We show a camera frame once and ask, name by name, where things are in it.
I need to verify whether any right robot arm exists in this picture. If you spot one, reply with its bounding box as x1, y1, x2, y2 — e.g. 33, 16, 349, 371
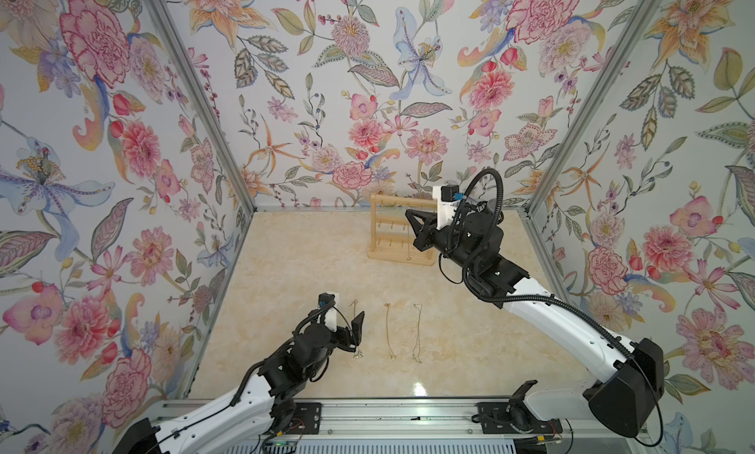
405, 202, 665, 438

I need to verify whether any gold chain necklace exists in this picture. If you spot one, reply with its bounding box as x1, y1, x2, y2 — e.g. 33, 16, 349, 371
384, 303, 397, 361

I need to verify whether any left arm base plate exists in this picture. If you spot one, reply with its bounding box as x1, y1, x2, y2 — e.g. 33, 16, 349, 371
265, 400, 322, 436

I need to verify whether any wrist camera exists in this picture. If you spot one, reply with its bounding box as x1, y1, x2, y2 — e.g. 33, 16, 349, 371
316, 292, 339, 333
432, 184, 464, 230

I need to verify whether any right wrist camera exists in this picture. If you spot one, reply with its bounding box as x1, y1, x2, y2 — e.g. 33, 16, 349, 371
432, 184, 464, 230

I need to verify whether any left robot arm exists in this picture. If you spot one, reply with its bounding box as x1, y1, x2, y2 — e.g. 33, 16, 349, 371
114, 308, 365, 453

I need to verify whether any wooden jewelry display stand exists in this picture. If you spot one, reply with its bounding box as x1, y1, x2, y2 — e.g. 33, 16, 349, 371
367, 194, 438, 266

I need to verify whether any aluminium mounting rail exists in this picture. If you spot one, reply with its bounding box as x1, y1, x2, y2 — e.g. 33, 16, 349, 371
242, 397, 619, 448

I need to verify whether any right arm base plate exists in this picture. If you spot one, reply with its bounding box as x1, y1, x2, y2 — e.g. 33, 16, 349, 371
471, 401, 562, 436

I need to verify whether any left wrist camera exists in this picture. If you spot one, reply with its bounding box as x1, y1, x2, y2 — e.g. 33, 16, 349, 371
316, 292, 339, 333

